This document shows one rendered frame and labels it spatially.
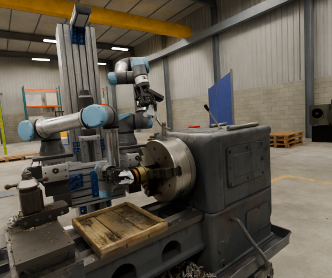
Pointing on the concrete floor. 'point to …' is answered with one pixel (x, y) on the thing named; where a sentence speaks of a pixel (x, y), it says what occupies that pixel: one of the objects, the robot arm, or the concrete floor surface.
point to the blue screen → (222, 100)
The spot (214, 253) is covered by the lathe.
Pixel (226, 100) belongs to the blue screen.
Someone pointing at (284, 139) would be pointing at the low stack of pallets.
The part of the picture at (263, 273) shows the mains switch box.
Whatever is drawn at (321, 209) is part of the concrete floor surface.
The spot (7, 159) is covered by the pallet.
